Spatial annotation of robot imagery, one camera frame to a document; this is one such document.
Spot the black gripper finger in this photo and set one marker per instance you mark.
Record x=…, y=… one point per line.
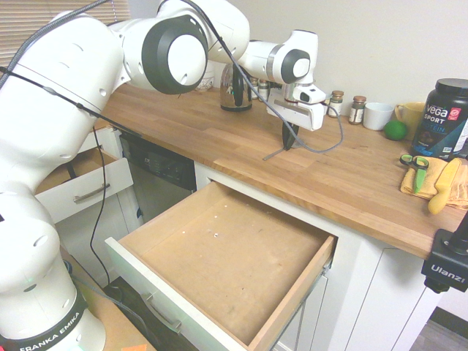
x=285, y=137
x=294, y=137

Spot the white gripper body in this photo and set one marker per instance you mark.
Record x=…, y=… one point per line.
x=300, y=113

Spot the silver metal fork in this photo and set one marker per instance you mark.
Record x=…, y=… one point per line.
x=274, y=155

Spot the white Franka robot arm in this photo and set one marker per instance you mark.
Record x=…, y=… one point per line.
x=55, y=91

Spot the large open wooden drawer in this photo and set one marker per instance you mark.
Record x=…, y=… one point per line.
x=226, y=263

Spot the small open white drawer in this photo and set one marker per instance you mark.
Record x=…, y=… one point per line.
x=91, y=183

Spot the spice jar with copper lid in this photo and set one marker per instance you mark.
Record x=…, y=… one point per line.
x=335, y=104
x=357, y=109

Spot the stainless steel electric kettle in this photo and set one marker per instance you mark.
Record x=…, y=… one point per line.
x=234, y=91

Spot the plain white cup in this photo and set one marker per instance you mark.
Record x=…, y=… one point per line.
x=378, y=116

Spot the green lime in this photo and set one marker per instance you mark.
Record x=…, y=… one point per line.
x=395, y=130

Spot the white patterned ceramic jar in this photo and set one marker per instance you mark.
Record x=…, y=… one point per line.
x=206, y=78

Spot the yellow ceramic mug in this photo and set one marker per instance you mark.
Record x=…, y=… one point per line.
x=413, y=115

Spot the black stainless dishwasher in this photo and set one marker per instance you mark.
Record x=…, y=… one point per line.
x=161, y=190

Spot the black Vega protein tub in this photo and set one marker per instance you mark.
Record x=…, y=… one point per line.
x=440, y=120

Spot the yellow knife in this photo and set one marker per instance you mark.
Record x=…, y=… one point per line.
x=444, y=186

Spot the yellow folded cloth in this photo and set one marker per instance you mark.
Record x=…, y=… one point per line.
x=457, y=194

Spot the white base cabinet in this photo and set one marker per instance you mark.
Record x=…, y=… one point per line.
x=384, y=292

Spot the brown robot mounting board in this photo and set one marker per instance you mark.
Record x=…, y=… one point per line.
x=109, y=321

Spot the window blinds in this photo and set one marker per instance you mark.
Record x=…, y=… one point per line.
x=11, y=36

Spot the black camera clamp stand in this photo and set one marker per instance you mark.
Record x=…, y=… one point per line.
x=442, y=263

